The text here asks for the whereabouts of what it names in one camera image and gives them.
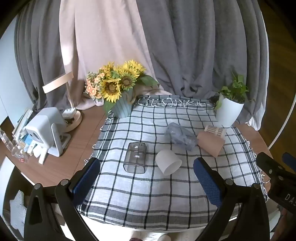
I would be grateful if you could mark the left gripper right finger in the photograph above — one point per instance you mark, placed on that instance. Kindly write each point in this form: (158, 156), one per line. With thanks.
(252, 220)

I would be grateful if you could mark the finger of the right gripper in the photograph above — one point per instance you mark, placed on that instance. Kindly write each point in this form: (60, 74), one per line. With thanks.
(282, 182)
(289, 160)

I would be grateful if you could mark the grey curtain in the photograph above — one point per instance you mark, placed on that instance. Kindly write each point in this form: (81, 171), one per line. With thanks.
(203, 43)

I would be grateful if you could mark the plaid checkered tablecloth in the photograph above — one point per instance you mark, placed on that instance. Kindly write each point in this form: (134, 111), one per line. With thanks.
(153, 201)

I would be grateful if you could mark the white plastic cup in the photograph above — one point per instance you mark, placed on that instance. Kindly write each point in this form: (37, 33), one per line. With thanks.
(168, 162)

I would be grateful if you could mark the wooden white desk lamp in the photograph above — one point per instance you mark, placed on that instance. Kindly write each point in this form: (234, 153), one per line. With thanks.
(67, 97)

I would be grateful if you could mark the clear acrylic organizer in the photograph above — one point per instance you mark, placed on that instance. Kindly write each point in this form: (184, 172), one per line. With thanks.
(11, 148)

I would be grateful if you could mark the patterned paper cup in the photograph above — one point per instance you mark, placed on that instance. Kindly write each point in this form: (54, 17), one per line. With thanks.
(219, 132)

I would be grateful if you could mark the stack of books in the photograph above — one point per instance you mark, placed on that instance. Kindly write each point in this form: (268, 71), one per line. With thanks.
(23, 143)

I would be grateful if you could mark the clear grey square cup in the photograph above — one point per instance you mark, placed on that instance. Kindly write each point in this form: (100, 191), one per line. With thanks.
(135, 158)

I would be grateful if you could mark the white pot green plant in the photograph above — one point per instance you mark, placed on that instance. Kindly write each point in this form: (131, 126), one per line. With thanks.
(231, 101)

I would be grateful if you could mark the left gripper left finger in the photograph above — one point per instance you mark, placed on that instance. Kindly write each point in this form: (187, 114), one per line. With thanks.
(41, 222)

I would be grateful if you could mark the white round chair frame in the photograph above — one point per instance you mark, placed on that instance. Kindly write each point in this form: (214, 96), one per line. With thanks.
(279, 119)

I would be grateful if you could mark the white mesh chair back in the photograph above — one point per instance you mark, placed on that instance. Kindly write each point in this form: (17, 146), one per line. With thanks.
(18, 212)

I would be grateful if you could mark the white desktop device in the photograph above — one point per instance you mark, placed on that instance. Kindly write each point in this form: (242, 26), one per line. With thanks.
(48, 129)

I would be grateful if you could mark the pink curtain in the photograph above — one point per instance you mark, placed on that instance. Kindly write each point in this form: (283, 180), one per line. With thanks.
(93, 33)

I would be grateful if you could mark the blue vase with sunflowers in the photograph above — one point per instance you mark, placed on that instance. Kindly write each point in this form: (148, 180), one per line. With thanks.
(115, 86)

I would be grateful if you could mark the pink plastic cup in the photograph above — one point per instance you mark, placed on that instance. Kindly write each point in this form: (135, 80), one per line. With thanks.
(211, 143)

